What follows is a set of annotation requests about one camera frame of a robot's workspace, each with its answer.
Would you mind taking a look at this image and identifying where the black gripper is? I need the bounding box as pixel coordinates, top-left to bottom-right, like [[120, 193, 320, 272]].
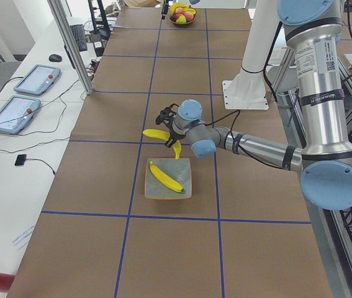
[[155, 103, 184, 147], [161, 0, 169, 19]]

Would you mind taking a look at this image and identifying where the greenish yellow banana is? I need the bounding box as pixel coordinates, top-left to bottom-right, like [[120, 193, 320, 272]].
[[142, 129, 170, 142]]

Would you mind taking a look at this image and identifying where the yellow curved banana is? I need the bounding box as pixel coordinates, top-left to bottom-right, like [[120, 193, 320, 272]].
[[172, 140, 182, 160]]

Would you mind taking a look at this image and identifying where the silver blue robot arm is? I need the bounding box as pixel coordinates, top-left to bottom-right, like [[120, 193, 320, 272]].
[[155, 1, 352, 210]]

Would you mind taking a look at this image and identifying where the square blue plate orange rim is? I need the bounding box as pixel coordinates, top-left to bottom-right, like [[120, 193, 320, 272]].
[[145, 158, 192, 200]]

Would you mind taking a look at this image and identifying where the red apple left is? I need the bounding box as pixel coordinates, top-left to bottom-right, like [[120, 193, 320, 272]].
[[174, 7, 184, 17]]

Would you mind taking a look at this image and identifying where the red apple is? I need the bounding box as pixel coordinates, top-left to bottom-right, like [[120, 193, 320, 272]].
[[184, 11, 194, 22], [174, 7, 184, 17]]

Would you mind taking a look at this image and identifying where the green pear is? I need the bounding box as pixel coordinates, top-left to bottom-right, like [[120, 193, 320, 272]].
[[176, 15, 187, 24]]

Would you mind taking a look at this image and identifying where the red apple right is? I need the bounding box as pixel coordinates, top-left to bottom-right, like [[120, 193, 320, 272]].
[[184, 11, 194, 22]]

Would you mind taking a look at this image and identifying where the black keyboard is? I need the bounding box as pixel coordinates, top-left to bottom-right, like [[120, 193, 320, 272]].
[[70, 24, 88, 52]]

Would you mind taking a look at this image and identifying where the black computer mouse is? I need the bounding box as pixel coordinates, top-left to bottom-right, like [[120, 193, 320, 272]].
[[48, 54, 62, 63]]

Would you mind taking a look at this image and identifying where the blue teach pendant far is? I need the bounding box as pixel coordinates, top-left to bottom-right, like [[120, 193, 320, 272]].
[[13, 65, 61, 96]]

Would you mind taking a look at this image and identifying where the blue teach pendant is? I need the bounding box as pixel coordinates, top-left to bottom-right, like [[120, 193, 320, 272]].
[[0, 95, 41, 135], [13, 65, 61, 96]]

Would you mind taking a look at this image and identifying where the small black box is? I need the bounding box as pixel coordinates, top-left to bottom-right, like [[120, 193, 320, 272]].
[[14, 154, 27, 166]]

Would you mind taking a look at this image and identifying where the blue teach pendant near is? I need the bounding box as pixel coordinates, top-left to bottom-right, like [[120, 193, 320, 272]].
[[0, 95, 41, 135]]

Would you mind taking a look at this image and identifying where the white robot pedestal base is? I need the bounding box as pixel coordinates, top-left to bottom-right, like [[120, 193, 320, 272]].
[[222, 1, 280, 111]]

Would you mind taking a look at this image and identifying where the aluminium frame post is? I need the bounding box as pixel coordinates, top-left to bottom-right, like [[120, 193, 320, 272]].
[[47, 0, 93, 95]]

